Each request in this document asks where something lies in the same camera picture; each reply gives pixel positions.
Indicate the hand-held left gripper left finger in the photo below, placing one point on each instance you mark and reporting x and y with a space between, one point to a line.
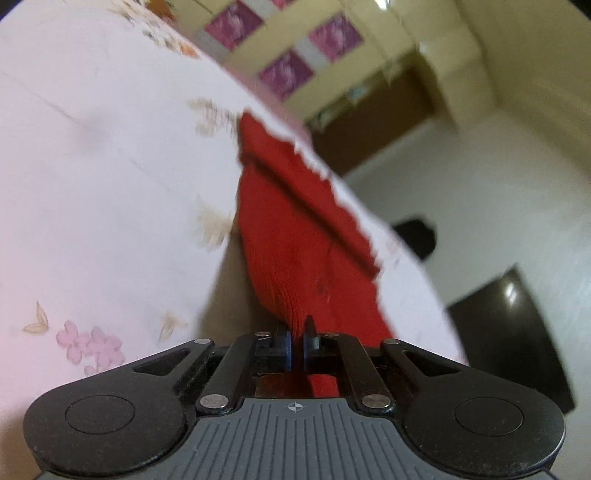
287 353

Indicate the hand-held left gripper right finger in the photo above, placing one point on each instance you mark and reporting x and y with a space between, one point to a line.
308 346

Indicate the red long-sleeve sweater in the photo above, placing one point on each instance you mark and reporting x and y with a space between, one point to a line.
295 240

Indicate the black jacket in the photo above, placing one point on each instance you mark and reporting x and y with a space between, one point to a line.
418 237

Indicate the brown wooden door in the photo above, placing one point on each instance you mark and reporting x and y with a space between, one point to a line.
369 134

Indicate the white floral bedsheet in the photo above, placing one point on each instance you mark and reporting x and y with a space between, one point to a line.
92 184

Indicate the purple wall poster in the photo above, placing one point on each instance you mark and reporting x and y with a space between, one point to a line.
282 2
234 24
286 74
336 38

